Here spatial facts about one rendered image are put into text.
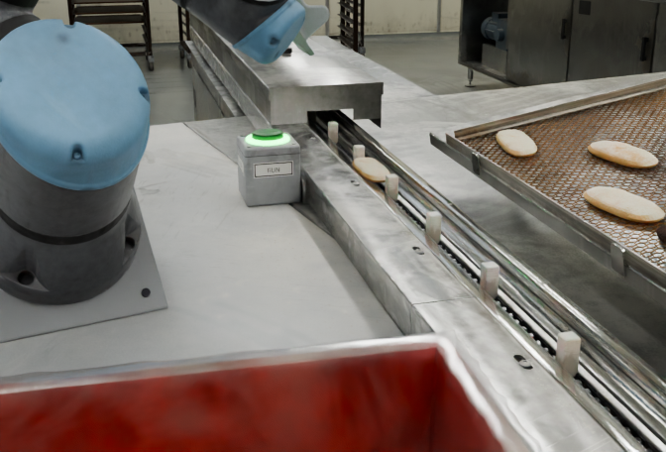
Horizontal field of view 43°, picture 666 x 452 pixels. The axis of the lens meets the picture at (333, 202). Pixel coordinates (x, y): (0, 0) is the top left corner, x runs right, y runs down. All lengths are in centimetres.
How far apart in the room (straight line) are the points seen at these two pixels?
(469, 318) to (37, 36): 39
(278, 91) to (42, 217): 66
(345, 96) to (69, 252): 67
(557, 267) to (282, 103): 55
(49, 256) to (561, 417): 42
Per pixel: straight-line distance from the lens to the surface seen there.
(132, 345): 76
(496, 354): 64
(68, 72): 65
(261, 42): 87
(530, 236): 99
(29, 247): 75
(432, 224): 89
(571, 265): 92
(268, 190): 106
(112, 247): 77
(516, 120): 114
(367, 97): 133
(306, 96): 130
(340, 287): 84
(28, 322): 80
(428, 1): 837
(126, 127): 63
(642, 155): 97
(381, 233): 86
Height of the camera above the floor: 117
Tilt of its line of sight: 19 degrees down
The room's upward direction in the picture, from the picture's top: straight up
